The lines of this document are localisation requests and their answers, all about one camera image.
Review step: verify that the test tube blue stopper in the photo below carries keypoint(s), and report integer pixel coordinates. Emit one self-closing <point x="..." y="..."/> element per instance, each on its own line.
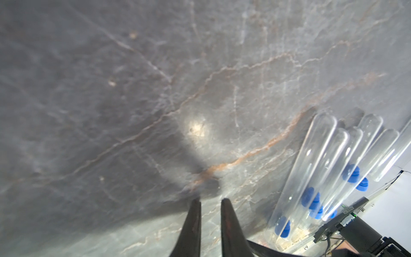
<point x="316" y="140"/>
<point x="330" y="188"/>
<point x="333" y="150"/>
<point x="374" y="154"/>

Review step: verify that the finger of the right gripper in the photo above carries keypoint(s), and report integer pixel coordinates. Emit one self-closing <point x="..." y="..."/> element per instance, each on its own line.
<point x="262" y="251"/>

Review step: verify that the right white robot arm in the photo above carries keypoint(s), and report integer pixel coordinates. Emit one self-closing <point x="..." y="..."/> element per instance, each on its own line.
<point x="367" y="242"/>

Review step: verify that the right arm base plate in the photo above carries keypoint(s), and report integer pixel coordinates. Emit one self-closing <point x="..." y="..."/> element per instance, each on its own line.
<point x="343" y="218"/>

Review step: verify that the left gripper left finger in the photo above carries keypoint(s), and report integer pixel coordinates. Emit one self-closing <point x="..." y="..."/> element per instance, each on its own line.
<point x="189" y="240"/>

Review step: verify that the clear test tube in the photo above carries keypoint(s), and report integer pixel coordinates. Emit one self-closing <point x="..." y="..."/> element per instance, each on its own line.
<point x="393" y="154"/>
<point x="370" y="125"/>

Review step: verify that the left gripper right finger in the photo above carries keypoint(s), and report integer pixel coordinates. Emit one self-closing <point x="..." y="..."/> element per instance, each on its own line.
<point x="234" y="243"/>

